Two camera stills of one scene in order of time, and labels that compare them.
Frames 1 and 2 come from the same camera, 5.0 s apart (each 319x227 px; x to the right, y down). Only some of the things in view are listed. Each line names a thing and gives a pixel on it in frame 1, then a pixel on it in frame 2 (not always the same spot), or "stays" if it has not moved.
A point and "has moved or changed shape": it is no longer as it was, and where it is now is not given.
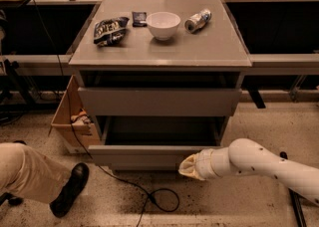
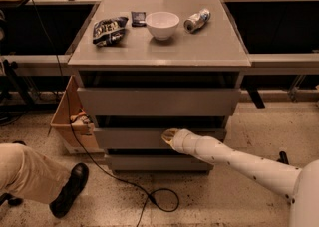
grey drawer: (155, 142) has moved or changed shape
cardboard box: (74, 122) stays
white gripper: (205, 164) → (183, 141)
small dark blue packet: (139, 19) stays
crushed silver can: (197, 21) stays
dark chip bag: (110, 32) stays
